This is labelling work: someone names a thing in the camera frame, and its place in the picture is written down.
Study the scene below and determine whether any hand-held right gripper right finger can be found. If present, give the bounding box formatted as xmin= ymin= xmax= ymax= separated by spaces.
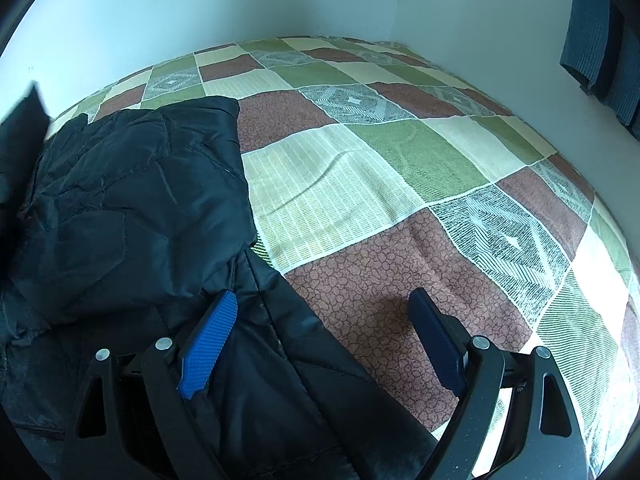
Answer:
xmin=407 ymin=287 xmax=592 ymax=480

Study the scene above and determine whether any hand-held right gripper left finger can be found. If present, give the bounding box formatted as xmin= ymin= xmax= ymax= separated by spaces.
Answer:
xmin=62 ymin=289 xmax=239 ymax=480

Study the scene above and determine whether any checkered patchwork bedspread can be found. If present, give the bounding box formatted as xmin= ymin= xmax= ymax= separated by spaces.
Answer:
xmin=47 ymin=35 xmax=640 ymax=480

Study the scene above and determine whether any black quilted jacket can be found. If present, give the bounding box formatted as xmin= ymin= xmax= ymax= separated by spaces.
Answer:
xmin=0 ymin=96 xmax=453 ymax=480

